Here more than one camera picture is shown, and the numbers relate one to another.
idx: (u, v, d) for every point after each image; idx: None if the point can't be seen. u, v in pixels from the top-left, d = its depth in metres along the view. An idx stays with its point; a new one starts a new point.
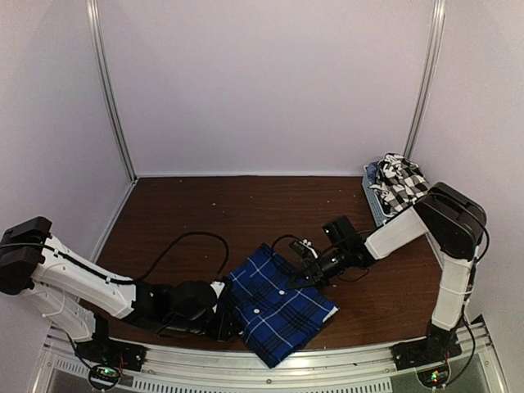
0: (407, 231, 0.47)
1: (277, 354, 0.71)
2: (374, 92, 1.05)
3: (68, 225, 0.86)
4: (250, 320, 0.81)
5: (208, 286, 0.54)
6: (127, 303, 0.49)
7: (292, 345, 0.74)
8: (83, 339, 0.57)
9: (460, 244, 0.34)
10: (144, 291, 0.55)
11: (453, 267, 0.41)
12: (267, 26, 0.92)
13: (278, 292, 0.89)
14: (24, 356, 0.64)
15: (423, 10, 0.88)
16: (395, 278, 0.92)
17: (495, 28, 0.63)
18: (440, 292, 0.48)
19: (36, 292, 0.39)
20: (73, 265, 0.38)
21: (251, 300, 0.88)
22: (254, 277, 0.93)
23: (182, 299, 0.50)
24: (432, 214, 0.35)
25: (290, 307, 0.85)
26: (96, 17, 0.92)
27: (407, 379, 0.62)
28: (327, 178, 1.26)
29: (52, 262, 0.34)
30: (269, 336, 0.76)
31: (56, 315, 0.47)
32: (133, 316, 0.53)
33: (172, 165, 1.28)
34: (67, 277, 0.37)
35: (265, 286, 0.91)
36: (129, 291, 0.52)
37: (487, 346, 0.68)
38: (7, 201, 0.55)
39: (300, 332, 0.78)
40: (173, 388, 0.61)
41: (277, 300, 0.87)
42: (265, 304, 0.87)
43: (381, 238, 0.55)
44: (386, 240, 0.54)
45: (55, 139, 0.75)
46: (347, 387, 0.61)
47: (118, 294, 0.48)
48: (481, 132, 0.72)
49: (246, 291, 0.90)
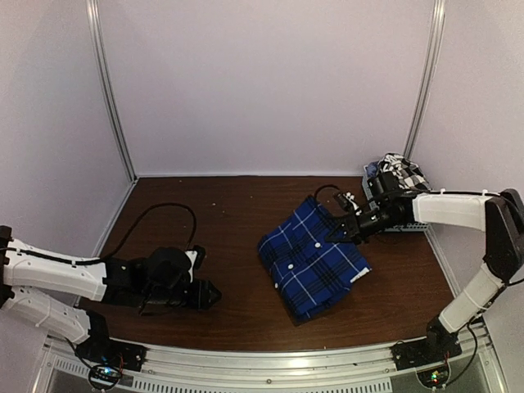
0: (459, 218, 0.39)
1: (301, 309, 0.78)
2: (374, 92, 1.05)
3: (68, 225, 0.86)
4: (284, 274, 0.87)
5: (183, 252, 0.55)
6: (99, 281, 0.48)
7: (318, 302, 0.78)
8: (80, 339, 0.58)
9: (505, 264, 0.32)
10: (116, 265, 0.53)
11: (485, 281, 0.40)
12: (266, 25, 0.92)
13: (314, 245, 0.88)
14: (24, 356, 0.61)
15: (423, 10, 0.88)
16: (395, 278, 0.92)
17: (494, 28, 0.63)
18: (459, 295, 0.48)
19: (18, 300, 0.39)
20: (38, 259, 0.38)
21: (290, 254, 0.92)
22: (295, 229, 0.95)
23: (158, 264, 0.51)
24: (497, 225, 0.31)
25: (322, 262, 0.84)
26: (96, 17, 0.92)
27: (407, 379, 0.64)
28: (327, 178, 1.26)
29: (15, 259, 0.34)
30: (297, 292, 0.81)
31: (44, 319, 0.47)
32: (110, 293, 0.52)
33: (172, 165, 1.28)
34: (34, 271, 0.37)
35: (305, 238, 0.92)
36: (100, 269, 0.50)
37: (487, 346, 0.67)
38: (7, 201, 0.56)
39: (327, 289, 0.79)
40: (174, 388, 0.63)
41: (311, 254, 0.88)
42: (302, 257, 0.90)
43: (428, 208, 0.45)
44: (431, 214, 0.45)
45: (55, 138, 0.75)
46: (348, 387, 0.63)
47: (88, 275, 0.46)
48: (480, 133, 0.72)
49: (286, 244, 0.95)
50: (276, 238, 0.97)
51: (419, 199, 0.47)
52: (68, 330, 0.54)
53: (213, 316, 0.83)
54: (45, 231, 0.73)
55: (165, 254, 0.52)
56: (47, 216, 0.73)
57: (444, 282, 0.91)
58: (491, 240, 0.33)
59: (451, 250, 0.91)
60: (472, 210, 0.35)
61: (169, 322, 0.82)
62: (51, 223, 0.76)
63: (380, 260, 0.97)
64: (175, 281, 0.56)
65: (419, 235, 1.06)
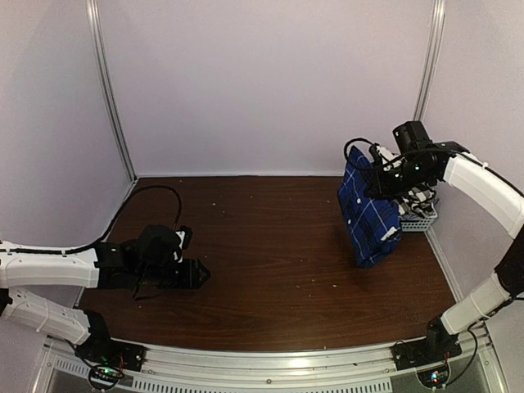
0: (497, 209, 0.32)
1: (358, 260, 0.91)
2: (374, 92, 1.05)
3: (68, 225, 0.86)
4: (349, 228, 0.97)
5: (171, 228, 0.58)
6: (91, 266, 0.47)
7: (364, 257, 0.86)
8: (82, 339, 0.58)
9: (517, 280, 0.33)
10: (106, 249, 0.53)
11: (493, 289, 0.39)
12: (266, 25, 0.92)
13: (358, 201, 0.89)
14: (24, 356, 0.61)
15: (423, 10, 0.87)
16: (395, 279, 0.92)
17: (494, 27, 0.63)
18: (466, 299, 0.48)
19: (17, 305, 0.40)
20: (28, 256, 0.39)
21: (347, 207, 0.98)
22: (349, 182, 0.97)
23: (149, 240, 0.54)
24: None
25: (364, 218, 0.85)
26: (96, 17, 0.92)
27: (407, 379, 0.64)
28: (326, 178, 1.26)
29: (6, 259, 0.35)
30: (356, 245, 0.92)
31: (43, 323, 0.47)
32: (106, 275, 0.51)
33: (172, 165, 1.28)
34: (28, 267, 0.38)
35: (353, 193, 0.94)
36: (91, 254, 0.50)
37: (487, 346, 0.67)
38: (7, 201, 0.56)
39: (368, 246, 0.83)
40: (174, 388, 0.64)
41: (357, 210, 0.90)
42: (353, 211, 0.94)
43: (464, 178, 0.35)
44: (467, 186, 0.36)
45: (55, 138, 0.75)
46: (347, 387, 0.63)
47: (79, 261, 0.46)
48: (480, 133, 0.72)
49: (345, 197, 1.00)
50: (342, 191, 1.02)
51: (456, 161, 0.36)
52: (69, 331, 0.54)
53: (213, 316, 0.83)
54: (45, 230, 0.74)
55: (155, 228, 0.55)
56: (46, 216, 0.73)
57: (444, 282, 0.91)
58: (514, 255, 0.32)
59: (451, 250, 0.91)
60: (511, 214, 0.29)
61: (169, 322, 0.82)
62: (51, 223, 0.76)
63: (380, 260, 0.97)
64: (167, 256, 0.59)
65: (419, 234, 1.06)
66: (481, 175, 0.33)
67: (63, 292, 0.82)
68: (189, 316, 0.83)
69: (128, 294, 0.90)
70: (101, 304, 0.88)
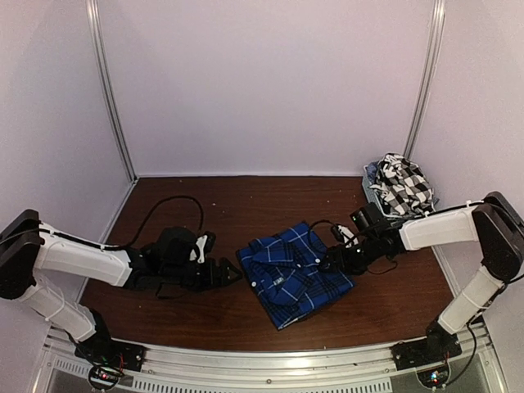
0: (451, 232, 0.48)
1: (341, 288, 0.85)
2: (374, 92, 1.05)
3: (68, 225, 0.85)
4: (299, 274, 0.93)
5: (185, 229, 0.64)
6: (124, 264, 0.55)
7: (330, 297, 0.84)
8: (86, 336, 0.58)
9: (508, 265, 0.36)
10: (135, 252, 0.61)
11: (484, 283, 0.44)
12: (266, 24, 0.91)
13: (274, 280, 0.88)
14: (24, 358, 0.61)
15: (423, 10, 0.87)
16: (395, 278, 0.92)
17: (495, 27, 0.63)
18: (458, 298, 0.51)
19: (39, 288, 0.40)
20: (70, 241, 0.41)
21: (268, 271, 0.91)
22: (252, 265, 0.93)
23: (169, 243, 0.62)
24: (490, 232, 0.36)
25: (300, 273, 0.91)
26: (96, 17, 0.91)
27: (407, 378, 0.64)
28: (326, 178, 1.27)
29: (51, 241, 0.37)
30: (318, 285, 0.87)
31: (58, 313, 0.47)
32: (133, 277, 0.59)
33: (173, 165, 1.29)
34: (69, 251, 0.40)
35: (269, 269, 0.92)
36: (124, 255, 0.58)
37: (487, 346, 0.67)
38: (8, 201, 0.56)
39: (325, 294, 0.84)
40: (173, 388, 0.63)
41: (278, 278, 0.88)
42: (278, 270, 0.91)
43: (419, 230, 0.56)
44: (423, 233, 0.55)
45: (53, 141, 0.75)
46: (348, 387, 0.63)
47: (115, 258, 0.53)
48: (481, 131, 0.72)
49: (261, 264, 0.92)
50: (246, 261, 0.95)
51: (405, 225, 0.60)
52: (75, 327, 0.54)
53: (213, 317, 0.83)
54: None
55: (174, 232, 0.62)
56: (47, 217, 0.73)
57: (444, 282, 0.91)
58: (490, 246, 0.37)
59: (450, 250, 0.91)
60: (466, 222, 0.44)
61: (169, 322, 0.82)
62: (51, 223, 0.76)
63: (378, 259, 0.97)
64: (184, 256, 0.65)
65: None
66: (428, 221, 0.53)
67: (65, 291, 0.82)
68: (189, 315, 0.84)
69: (129, 294, 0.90)
70: (102, 304, 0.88)
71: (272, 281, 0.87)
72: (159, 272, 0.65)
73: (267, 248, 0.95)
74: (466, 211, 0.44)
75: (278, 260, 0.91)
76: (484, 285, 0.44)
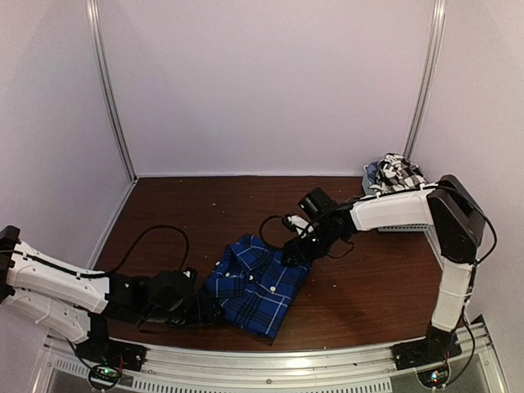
0: (408, 215, 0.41)
1: (255, 325, 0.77)
2: (374, 92, 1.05)
3: (67, 225, 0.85)
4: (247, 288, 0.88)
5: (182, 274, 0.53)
6: (101, 296, 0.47)
7: (233, 318, 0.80)
8: (79, 339, 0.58)
9: (463, 248, 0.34)
10: (119, 282, 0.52)
11: (454, 269, 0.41)
12: (266, 24, 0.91)
13: (223, 273, 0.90)
14: (23, 360, 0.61)
15: (423, 10, 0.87)
16: (395, 280, 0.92)
17: (494, 28, 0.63)
18: (440, 294, 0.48)
19: (18, 297, 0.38)
20: (42, 267, 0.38)
21: (231, 264, 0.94)
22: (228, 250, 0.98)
23: (158, 290, 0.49)
24: (444, 215, 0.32)
25: (244, 282, 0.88)
26: (96, 17, 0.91)
27: (407, 379, 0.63)
28: (327, 178, 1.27)
29: (21, 264, 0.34)
30: (239, 305, 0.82)
31: (44, 318, 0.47)
32: (111, 307, 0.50)
33: (173, 166, 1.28)
34: (38, 277, 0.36)
35: (233, 261, 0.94)
36: (104, 283, 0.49)
37: (487, 346, 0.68)
38: (7, 201, 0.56)
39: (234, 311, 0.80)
40: (173, 388, 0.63)
41: (226, 273, 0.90)
42: (240, 268, 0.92)
43: (368, 212, 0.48)
44: (374, 215, 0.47)
45: (54, 141, 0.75)
46: (348, 388, 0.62)
47: (91, 288, 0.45)
48: (481, 130, 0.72)
49: (232, 256, 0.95)
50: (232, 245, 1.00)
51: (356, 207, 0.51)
52: (67, 331, 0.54)
53: None
54: (44, 229, 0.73)
55: (166, 277, 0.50)
56: (46, 215, 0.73)
57: None
58: (444, 231, 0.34)
59: None
60: (420, 208, 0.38)
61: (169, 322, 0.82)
62: (51, 222, 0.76)
63: (378, 259, 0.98)
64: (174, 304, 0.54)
65: (419, 235, 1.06)
66: (380, 203, 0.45)
67: None
68: None
69: None
70: None
71: (223, 270, 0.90)
72: (142, 309, 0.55)
73: (249, 246, 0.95)
74: (421, 195, 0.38)
75: (243, 261, 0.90)
76: (458, 271, 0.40)
